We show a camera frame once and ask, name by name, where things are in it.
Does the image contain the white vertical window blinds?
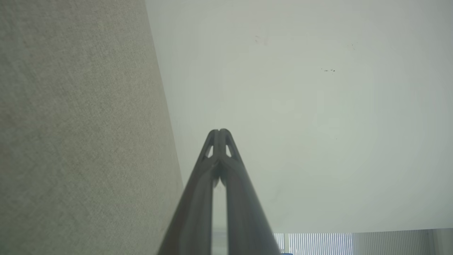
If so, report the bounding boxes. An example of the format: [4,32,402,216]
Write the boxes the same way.
[274,229,453,255]

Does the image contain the grey fabric sofa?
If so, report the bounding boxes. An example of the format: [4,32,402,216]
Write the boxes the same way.
[0,0,184,255]

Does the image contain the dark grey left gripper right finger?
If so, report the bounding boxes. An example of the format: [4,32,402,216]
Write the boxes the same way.
[220,129,282,255]

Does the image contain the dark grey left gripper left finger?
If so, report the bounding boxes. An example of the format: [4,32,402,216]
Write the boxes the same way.
[157,130,220,255]

